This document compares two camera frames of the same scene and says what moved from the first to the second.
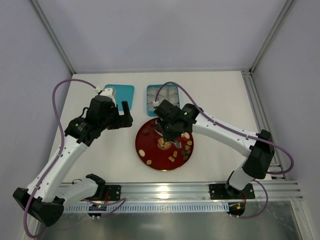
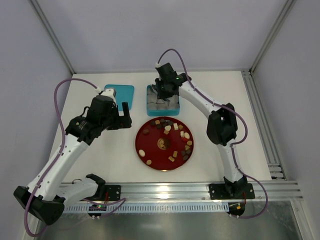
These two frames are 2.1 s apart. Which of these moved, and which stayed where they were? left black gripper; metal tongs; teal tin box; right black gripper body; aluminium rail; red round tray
Moved: right black gripper body; metal tongs
Stayed: teal tin box; left black gripper; red round tray; aluminium rail
